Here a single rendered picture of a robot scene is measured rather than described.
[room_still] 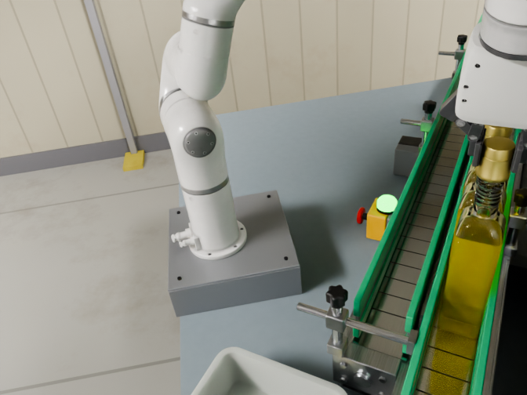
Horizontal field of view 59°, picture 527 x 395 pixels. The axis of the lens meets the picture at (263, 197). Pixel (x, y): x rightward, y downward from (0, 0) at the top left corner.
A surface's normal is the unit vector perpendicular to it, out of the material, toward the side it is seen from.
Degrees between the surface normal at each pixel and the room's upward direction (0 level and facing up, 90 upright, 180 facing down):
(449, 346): 0
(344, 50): 90
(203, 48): 85
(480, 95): 107
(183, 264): 1
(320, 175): 0
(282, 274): 90
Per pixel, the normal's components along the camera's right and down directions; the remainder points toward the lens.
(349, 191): -0.10, -0.80
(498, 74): -0.47, 0.75
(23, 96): 0.15, 0.57
